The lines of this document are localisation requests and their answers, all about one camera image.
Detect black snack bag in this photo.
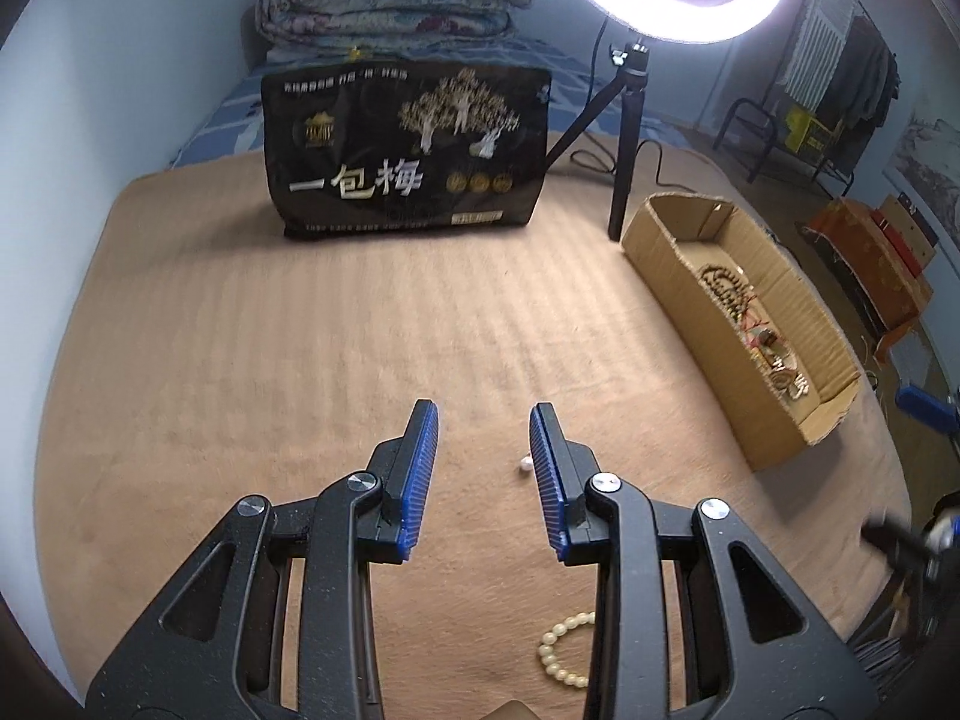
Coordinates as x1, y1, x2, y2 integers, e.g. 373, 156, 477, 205
261, 64, 553, 242

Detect wooden bead necklace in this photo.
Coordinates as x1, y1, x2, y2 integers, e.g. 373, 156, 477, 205
697, 261, 760, 325

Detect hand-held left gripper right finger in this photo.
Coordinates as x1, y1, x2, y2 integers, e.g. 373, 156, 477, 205
529, 403, 878, 720

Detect dark hanging clothes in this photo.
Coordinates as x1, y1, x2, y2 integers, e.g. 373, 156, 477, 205
836, 15, 901, 137

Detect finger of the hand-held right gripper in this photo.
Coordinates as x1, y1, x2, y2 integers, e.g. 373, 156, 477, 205
898, 384, 960, 430
861, 514, 935, 569

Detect red leather bracelet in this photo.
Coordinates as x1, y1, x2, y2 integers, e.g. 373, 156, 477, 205
771, 361, 812, 401

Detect white striped hanging cloth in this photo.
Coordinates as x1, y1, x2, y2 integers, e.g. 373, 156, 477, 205
786, 0, 856, 100

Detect wall poster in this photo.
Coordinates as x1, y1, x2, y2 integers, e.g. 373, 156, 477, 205
883, 111, 960, 222

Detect blue patterned bed sheet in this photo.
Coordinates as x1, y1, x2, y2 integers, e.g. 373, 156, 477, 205
169, 36, 680, 167

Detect ring light on tripod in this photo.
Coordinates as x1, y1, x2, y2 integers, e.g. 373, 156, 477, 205
570, 15, 751, 190

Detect black clothes rack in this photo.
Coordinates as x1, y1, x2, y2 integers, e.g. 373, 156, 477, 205
712, 0, 901, 197

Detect folded floral quilt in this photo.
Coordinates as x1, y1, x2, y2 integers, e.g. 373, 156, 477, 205
253, 0, 533, 55

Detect orange patterned box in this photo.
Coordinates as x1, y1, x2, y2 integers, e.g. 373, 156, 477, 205
806, 196, 937, 362

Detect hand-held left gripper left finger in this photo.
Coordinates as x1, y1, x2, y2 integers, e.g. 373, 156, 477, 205
86, 399, 440, 720

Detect cardboard box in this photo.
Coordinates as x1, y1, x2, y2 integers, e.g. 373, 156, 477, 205
621, 193, 862, 472

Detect yellow box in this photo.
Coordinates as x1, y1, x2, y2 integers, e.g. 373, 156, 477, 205
784, 105, 838, 155

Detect black tripod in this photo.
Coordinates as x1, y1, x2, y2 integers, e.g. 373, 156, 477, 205
546, 37, 655, 242

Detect cream bead bracelet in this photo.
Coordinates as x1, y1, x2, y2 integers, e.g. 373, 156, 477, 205
538, 612, 598, 688

